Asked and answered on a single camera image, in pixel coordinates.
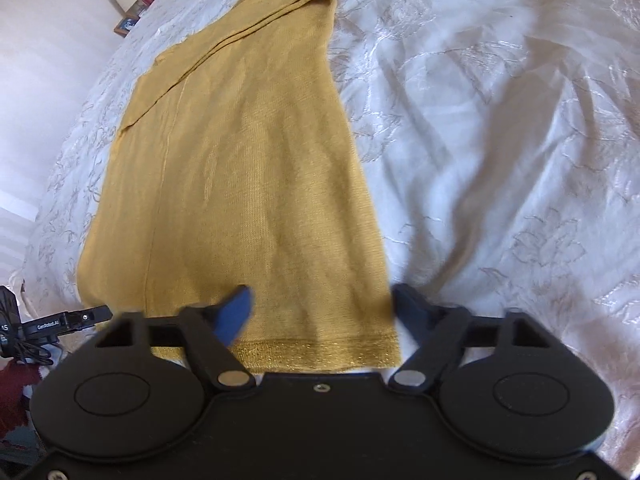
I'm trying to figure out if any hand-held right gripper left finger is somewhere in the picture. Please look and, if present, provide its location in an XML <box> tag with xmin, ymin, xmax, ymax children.
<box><xmin>92</xmin><ymin>284</ymin><xmax>257</xmax><ymax>392</ymax></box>

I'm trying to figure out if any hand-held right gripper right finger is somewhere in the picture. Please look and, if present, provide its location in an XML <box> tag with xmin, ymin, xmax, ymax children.
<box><xmin>387</xmin><ymin>282</ymin><xmax>567</xmax><ymax>394</ymax></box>

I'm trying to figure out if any yellow knit sweater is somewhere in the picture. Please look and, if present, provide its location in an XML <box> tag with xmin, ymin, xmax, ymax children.
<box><xmin>77</xmin><ymin>0</ymin><xmax>404</xmax><ymax>376</ymax></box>

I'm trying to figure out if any red rug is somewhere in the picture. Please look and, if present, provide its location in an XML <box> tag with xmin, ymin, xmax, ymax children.
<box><xmin>0</xmin><ymin>360</ymin><xmax>47</xmax><ymax>443</ymax></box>

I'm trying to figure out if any bed with white embroidered bedspread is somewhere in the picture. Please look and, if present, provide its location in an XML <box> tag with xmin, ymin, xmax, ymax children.
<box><xmin>20</xmin><ymin>0</ymin><xmax>640</xmax><ymax>463</ymax></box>

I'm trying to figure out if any black cable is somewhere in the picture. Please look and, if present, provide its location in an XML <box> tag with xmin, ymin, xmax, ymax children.
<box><xmin>6</xmin><ymin>337</ymin><xmax>57</xmax><ymax>368</ymax></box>

